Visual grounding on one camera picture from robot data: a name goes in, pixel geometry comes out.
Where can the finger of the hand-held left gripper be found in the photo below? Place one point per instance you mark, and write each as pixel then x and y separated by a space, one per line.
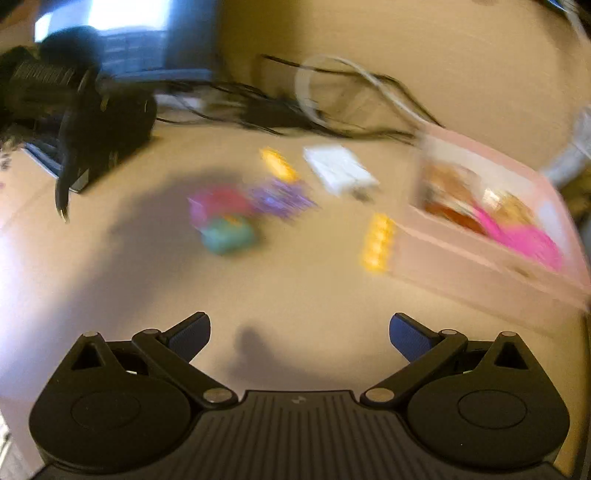
pixel 67 170

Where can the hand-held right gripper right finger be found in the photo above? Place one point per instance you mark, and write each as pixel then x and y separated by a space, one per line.
pixel 408 334

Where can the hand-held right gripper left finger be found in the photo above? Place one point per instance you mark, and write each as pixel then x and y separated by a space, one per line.
pixel 191 333

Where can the pink storage box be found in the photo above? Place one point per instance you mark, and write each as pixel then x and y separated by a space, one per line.
pixel 461 272

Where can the yellow studded toy brick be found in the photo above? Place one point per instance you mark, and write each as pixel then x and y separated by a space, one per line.
pixel 378 242

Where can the teal toy block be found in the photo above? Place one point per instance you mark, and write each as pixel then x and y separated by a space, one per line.
pixel 229 236

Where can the grey laptop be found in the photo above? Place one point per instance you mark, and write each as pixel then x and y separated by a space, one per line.
pixel 184 41

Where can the pink toy block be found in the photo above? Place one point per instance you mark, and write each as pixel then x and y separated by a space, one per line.
pixel 217 204

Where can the orange printed card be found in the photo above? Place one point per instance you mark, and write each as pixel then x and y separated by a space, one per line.
pixel 448 194

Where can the magenta toy piece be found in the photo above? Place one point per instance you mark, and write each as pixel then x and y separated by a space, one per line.
pixel 524 237

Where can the purple toy piece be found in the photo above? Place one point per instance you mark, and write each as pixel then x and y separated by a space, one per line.
pixel 282 198

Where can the small yellow toy brick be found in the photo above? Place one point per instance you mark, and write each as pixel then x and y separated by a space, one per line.
pixel 278 164

